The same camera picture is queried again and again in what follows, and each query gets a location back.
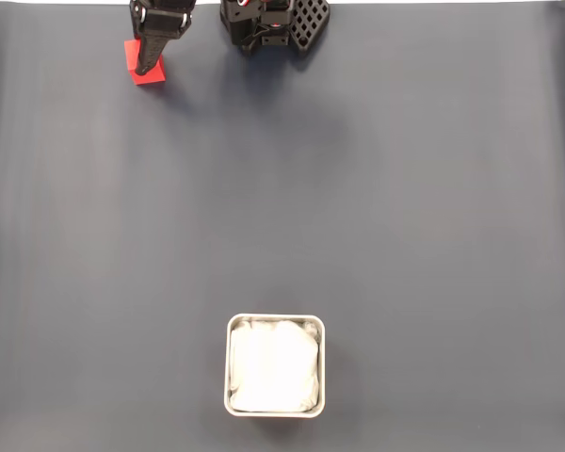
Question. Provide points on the red cube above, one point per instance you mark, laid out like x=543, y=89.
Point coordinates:
x=153, y=79

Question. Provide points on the beige square box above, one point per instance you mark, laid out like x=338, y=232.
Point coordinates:
x=227, y=367

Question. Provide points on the dark blue-grey table mat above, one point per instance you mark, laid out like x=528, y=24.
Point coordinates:
x=405, y=212

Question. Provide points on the white tissue paper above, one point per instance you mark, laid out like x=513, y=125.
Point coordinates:
x=273, y=367

